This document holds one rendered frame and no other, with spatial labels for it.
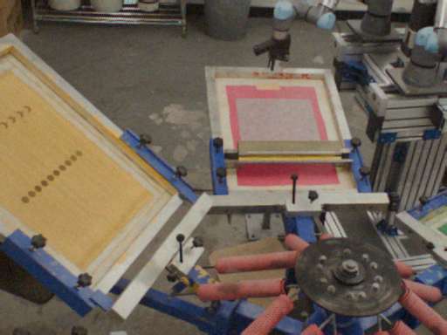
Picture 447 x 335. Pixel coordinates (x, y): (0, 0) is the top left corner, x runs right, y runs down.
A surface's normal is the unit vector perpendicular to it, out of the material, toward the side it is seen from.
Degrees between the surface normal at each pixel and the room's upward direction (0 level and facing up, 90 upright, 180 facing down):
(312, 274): 0
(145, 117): 0
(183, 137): 0
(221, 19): 93
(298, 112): 9
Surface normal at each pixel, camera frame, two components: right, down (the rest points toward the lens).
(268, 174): 0.14, -0.69
